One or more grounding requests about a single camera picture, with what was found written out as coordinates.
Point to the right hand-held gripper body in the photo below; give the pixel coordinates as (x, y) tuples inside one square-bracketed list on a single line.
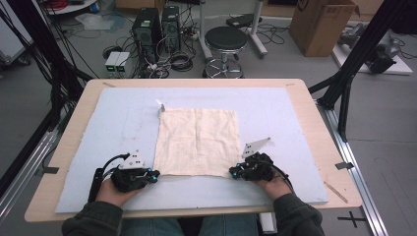
[(259, 168)]

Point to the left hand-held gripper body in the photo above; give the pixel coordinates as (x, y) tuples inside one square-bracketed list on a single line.
[(129, 180)]

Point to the cream cloth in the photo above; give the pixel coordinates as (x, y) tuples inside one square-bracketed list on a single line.
[(198, 141)]

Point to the person's left hand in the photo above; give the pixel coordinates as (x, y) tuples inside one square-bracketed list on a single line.
[(109, 195)]

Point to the person's right hand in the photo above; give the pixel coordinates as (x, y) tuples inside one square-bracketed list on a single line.
[(277, 188)]

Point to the person's left leg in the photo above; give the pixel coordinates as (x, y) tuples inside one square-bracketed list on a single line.
[(152, 227)]

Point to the person's leg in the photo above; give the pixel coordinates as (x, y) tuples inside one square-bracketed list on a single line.
[(229, 226), (152, 227)]

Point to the white table leg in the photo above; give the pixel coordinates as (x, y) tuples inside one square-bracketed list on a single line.
[(267, 221)]

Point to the person's right leg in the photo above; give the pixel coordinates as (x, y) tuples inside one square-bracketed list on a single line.
[(229, 226)]

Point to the white foam mat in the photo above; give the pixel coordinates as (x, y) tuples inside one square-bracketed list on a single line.
[(114, 124)]

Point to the black tape piece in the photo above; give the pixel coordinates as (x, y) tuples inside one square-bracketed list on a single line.
[(50, 170), (344, 165)]

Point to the thin wooden stick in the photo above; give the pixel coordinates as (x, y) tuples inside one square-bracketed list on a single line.
[(336, 192)]

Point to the black tape cross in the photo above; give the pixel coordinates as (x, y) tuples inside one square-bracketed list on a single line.
[(352, 219)]

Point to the white power supply unit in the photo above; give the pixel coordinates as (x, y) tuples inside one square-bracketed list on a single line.
[(123, 60), (112, 60)]

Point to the black round stool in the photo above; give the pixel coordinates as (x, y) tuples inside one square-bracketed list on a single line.
[(226, 37)]

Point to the white stand leg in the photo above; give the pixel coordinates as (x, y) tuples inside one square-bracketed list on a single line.
[(257, 29), (203, 29)]

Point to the large black computer tower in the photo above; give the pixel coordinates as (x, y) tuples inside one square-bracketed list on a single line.
[(146, 32)]

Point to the slim black computer tower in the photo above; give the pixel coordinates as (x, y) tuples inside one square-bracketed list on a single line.
[(171, 28)]

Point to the black flat device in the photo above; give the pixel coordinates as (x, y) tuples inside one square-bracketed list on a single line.
[(242, 20)]

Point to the cardboard box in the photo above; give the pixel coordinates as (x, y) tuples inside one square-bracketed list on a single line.
[(319, 28)]

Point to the clear plastic sheet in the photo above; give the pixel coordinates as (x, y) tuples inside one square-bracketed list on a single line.
[(95, 21)]

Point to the grey and black machine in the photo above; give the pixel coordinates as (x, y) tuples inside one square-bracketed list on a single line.
[(382, 54)]

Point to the white board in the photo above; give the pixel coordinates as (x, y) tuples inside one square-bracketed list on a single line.
[(401, 67)]

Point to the white round table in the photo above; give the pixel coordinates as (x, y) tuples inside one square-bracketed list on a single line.
[(72, 7)]

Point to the aluminium rail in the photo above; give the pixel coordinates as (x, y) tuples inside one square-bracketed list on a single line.
[(357, 173), (29, 164)]

